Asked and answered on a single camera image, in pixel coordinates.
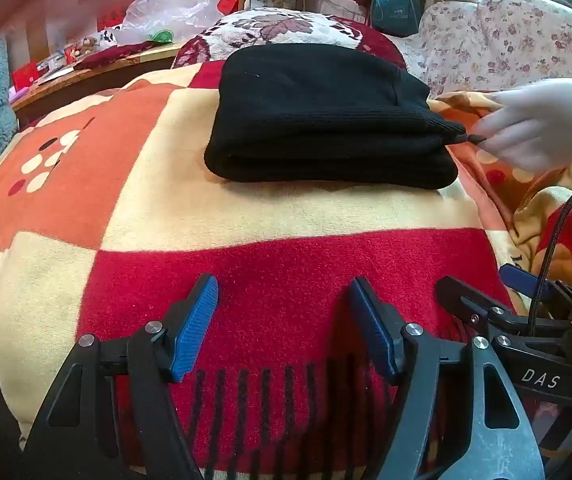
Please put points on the red white floral blanket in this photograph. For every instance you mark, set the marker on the red white floral blanket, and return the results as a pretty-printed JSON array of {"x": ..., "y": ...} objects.
[{"x": 286, "y": 27}]

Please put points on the black pants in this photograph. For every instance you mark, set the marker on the black pants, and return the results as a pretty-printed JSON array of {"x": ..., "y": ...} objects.
[{"x": 316, "y": 110}]

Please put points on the person's right hand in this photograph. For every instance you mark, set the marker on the person's right hand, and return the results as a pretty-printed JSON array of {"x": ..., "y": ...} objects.
[{"x": 540, "y": 120}]

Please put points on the plush toy figurine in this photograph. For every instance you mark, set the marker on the plush toy figurine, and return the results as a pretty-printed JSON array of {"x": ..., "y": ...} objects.
[{"x": 88, "y": 45}]

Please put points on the green round item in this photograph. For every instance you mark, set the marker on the green round item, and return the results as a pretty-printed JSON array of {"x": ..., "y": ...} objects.
[{"x": 162, "y": 36}]

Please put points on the wooden desk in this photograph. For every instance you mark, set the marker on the wooden desk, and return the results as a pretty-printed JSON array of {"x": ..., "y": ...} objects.
[{"x": 91, "y": 76}]

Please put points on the red box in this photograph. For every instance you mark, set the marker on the red box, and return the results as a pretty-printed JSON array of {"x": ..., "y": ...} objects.
[{"x": 26, "y": 76}]

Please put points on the cream floral cover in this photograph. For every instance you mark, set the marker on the cream floral cover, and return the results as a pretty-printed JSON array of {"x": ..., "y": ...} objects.
[{"x": 515, "y": 35}]

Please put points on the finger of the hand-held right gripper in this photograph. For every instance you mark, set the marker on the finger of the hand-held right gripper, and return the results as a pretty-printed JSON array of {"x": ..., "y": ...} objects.
[
  {"x": 465, "y": 300},
  {"x": 518, "y": 279}
]

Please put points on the dark red cloth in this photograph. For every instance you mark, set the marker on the dark red cloth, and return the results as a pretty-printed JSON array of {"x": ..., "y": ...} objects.
[{"x": 116, "y": 55}]

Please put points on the teal bag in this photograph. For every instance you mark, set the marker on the teal bag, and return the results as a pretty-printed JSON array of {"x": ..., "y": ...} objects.
[{"x": 395, "y": 10}]

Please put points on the red paper bag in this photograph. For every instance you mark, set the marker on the red paper bag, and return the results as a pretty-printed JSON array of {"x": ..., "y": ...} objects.
[{"x": 228, "y": 2}]

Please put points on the clear plastic bag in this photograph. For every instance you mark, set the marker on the clear plastic bag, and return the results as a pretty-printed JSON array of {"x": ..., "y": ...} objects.
[{"x": 166, "y": 10}]

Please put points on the checked printed blanket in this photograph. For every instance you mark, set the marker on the checked printed blanket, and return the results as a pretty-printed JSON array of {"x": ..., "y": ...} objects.
[{"x": 116, "y": 210}]

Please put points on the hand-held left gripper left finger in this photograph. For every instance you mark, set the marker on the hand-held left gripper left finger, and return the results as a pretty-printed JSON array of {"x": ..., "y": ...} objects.
[{"x": 196, "y": 330}]

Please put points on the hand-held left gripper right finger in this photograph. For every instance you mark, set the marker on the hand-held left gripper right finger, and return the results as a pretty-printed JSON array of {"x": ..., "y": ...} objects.
[{"x": 373, "y": 330}]

